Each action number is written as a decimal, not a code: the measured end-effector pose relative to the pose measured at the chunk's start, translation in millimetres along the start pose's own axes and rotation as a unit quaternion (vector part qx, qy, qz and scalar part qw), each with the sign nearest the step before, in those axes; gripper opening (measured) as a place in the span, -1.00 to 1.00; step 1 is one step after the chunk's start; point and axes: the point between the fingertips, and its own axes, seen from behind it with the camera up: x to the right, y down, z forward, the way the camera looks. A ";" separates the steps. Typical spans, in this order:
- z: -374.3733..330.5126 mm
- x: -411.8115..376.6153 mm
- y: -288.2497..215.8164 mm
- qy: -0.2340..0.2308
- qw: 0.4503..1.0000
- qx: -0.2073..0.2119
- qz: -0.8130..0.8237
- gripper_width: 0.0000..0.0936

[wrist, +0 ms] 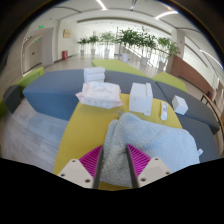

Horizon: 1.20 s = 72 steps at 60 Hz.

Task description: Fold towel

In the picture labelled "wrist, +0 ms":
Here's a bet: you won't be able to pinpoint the small white cube box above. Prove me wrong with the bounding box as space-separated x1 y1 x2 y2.
171 94 190 116

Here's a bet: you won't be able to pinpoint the yellow wall picture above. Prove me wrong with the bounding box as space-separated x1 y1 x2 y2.
63 28 73 39

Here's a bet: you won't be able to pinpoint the grey upholstered bench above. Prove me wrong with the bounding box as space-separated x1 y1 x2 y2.
178 114 220 163
104 69 221 135
22 68 131 122

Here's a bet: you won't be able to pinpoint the green upholstered bench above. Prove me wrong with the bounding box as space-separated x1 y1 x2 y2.
15 66 45 90
91 58 149 78
151 71 188 94

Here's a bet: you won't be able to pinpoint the dark grey pouf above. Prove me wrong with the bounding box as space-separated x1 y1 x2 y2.
3 84 23 114

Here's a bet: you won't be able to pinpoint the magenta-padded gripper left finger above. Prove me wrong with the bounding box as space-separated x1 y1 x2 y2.
57 144 105 190

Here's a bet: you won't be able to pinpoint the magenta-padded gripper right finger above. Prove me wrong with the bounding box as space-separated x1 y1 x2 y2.
125 143 172 189

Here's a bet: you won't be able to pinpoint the row of potted plants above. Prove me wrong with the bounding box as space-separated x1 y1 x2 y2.
76 26 181 68

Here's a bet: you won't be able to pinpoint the ceiling light strips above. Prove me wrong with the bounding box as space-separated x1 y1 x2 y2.
95 0 221 66

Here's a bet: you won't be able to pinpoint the slim white tube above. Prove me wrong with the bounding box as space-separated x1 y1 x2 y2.
159 101 169 121

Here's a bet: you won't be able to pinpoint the large white box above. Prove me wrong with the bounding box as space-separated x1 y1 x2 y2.
128 81 154 117

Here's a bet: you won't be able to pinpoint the long wooden bench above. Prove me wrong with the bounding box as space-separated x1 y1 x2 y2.
199 94 224 136

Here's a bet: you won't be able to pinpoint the white tissue pack stack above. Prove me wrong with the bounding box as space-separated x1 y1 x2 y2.
82 66 107 84

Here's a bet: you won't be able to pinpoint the light blue-grey towel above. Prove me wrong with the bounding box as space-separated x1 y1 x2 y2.
99 112 204 188

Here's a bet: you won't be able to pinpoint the pink white wet wipes pack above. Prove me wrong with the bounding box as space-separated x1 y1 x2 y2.
75 81 124 110

